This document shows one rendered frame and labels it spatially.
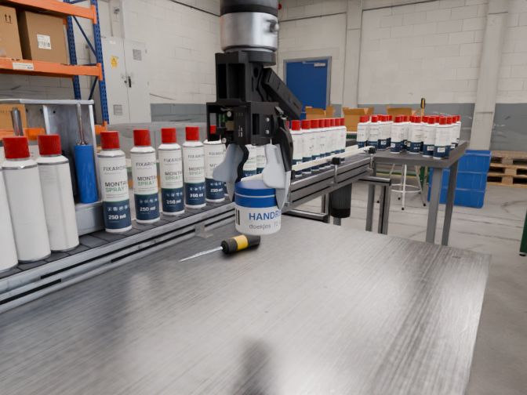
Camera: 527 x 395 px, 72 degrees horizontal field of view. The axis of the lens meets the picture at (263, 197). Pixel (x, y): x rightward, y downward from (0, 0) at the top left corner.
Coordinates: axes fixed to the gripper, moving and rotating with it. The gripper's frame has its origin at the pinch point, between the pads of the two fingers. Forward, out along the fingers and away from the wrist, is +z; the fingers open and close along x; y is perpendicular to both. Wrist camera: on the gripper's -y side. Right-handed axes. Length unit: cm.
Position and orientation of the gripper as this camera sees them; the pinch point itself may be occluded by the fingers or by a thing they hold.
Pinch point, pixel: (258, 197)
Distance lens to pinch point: 55.1
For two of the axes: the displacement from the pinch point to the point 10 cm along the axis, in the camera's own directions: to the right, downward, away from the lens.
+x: 8.5, 1.3, -5.1
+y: -5.2, 2.0, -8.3
